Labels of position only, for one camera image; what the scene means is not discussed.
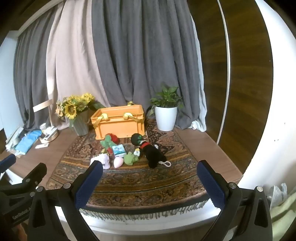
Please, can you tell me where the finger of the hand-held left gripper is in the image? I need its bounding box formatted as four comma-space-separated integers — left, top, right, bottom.
0, 153, 16, 173
0, 162, 47, 197

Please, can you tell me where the black plush dog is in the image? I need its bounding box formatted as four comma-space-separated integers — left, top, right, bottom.
139, 141, 171, 169

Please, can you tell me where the wide grey curtain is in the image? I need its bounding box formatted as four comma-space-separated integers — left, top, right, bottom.
91, 0, 204, 130

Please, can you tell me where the orange plastic crate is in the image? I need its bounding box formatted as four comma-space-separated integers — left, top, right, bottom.
91, 101, 146, 140

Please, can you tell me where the green leafy plant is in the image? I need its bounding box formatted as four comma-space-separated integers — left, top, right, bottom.
148, 85, 184, 116

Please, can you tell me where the green plush toy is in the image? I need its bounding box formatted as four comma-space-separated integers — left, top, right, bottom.
100, 136, 114, 153

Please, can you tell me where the white sheer curtain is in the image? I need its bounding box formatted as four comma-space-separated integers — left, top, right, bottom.
191, 23, 207, 132

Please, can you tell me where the light green cloth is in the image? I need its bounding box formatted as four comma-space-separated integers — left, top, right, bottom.
269, 195, 296, 241

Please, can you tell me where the white plush toy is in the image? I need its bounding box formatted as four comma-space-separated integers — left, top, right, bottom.
90, 154, 110, 169

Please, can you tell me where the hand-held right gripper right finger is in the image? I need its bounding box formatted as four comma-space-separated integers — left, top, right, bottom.
196, 160, 273, 241

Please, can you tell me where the patterned rug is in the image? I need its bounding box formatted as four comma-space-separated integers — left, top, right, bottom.
46, 118, 208, 223

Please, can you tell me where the white plastic bag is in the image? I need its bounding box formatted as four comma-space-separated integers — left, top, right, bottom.
267, 184, 288, 207

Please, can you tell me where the grey ribbed vase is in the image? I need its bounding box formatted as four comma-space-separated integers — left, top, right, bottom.
69, 110, 89, 136

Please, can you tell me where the white plant pot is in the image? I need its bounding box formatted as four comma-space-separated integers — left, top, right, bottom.
154, 105, 178, 132

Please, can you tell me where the blue cloth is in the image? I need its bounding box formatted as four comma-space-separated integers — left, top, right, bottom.
15, 130, 42, 154

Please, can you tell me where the white device on floor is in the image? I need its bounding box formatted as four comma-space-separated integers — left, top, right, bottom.
40, 130, 58, 143

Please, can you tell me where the beige curtain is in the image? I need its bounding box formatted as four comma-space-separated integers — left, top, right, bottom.
46, 0, 111, 130

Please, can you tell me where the blue and white box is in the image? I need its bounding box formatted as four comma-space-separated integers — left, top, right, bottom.
112, 144, 126, 157

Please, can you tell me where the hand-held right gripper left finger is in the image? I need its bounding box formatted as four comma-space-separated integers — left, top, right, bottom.
29, 160, 104, 241

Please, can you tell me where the sunflower bouquet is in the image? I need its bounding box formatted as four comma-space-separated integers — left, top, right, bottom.
55, 93, 105, 120

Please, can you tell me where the green frog plush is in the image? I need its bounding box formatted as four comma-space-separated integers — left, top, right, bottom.
124, 152, 139, 165

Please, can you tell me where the narrow grey curtain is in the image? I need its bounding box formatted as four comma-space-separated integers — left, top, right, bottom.
14, 11, 58, 130

